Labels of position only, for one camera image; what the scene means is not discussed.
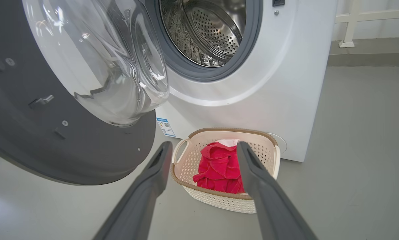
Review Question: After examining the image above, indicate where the white front-load washing machine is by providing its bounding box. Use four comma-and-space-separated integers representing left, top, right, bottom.
139, 0, 338, 163

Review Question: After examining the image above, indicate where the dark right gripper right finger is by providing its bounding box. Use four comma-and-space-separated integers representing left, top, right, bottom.
236, 141, 318, 240

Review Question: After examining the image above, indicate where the stainless steel washing machine drum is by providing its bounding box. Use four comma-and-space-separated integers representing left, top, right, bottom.
160, 0, 247, 67

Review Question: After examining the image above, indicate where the blue energy label sticker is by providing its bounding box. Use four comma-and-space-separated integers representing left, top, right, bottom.
156, 117, 176, 138

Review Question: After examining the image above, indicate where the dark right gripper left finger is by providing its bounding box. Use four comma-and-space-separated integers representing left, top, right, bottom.
93, 141, 173, 240

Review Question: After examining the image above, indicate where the black round glass washer door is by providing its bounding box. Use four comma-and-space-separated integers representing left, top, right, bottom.
0, 0, 170, 186

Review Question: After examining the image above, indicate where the cream laundry basket brown rim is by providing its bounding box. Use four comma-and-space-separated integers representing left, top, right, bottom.
170, 128, 281, 214

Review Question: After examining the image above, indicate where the white railing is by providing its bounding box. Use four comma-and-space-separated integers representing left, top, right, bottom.
335, 0, 399, 48

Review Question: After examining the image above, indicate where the red garment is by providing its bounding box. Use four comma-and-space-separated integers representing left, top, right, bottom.
192, 142, 245, 194

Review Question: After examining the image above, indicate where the washing machine drum opening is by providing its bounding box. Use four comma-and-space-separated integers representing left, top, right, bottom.
152, 0, 263, 82

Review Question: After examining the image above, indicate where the round white filter cover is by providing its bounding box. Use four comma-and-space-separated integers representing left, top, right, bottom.
266, 133, 287, 154

